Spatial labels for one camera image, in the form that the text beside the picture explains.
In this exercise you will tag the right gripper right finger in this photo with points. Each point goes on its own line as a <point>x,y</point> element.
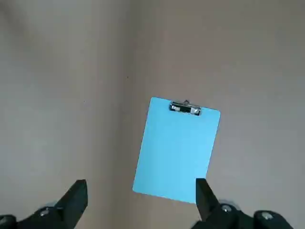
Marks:
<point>207,202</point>

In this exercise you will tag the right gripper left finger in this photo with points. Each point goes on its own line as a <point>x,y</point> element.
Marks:
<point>71,202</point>

